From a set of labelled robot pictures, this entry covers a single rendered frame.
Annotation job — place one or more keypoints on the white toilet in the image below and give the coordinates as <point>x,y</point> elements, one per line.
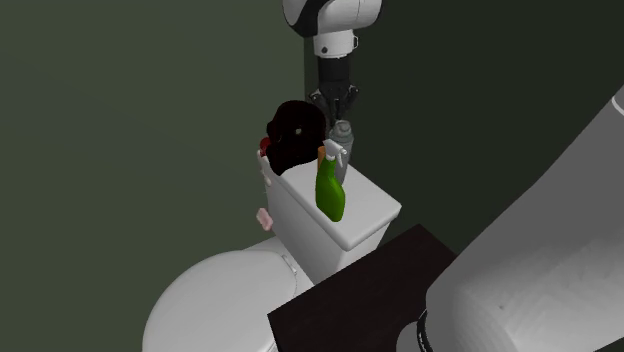
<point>312,234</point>

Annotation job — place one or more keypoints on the orange object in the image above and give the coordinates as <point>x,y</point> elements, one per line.
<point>320,155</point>

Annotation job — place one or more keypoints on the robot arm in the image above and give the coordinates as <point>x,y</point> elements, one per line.
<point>536,273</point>

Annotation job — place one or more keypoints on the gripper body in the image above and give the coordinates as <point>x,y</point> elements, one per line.
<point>334,73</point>

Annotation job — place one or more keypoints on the green spray bottle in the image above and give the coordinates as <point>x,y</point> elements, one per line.
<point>330,192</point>

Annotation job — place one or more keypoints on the black rounded object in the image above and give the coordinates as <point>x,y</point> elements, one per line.
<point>292,136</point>

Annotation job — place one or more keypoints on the red object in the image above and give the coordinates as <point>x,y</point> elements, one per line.
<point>264,145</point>

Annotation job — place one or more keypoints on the pink soap bar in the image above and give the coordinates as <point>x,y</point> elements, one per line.
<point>264,219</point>

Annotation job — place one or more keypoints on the grey bottle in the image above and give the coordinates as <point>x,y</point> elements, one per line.
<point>343,139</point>

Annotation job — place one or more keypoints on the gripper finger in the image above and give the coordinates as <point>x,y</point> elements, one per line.
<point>348,100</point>
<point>320,105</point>

